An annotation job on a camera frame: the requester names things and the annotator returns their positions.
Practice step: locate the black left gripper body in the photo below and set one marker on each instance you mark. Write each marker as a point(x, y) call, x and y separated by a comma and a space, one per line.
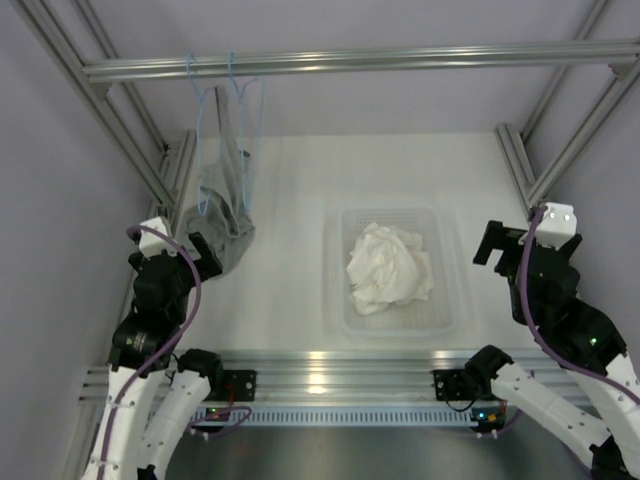
point(187, 275)

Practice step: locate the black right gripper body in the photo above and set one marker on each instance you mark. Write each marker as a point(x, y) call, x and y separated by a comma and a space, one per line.
point(508, 266)

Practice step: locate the blue wire hanger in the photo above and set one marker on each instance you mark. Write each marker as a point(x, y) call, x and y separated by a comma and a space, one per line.
point(250, 99)

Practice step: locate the white tank top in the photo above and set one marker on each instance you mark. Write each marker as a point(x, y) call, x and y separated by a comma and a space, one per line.
point(388, 266)

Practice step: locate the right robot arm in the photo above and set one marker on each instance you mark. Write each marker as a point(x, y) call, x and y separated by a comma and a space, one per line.
point(581, 339)

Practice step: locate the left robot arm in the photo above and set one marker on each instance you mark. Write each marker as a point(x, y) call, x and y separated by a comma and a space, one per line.
point(133, 441)

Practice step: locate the grey tank top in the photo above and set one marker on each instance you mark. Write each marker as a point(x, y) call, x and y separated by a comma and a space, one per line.
point(220, 213)

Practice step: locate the white plastic basket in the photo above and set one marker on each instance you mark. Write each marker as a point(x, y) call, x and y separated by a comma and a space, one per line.
point(434, 317)

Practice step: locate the aluminium top crossbar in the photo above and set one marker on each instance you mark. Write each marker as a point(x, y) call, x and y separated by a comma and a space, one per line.
point(569, 53)

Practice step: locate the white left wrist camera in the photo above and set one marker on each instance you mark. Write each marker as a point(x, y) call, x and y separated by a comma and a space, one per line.
point(151, 237)

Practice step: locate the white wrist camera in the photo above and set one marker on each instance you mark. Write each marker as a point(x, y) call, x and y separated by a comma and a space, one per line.
point(557, 226)
point(151, 237)

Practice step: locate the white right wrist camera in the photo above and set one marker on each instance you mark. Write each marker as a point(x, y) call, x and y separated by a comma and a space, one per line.
point(557, 226)

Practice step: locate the aluminium frame rail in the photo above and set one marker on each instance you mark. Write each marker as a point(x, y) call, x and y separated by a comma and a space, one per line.
point(175, 170)

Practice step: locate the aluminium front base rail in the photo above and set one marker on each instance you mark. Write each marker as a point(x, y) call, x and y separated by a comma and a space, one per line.
point(356, 378)

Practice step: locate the white slotted cable duct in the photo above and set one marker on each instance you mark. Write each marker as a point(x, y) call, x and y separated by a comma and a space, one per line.
point(335, 416)

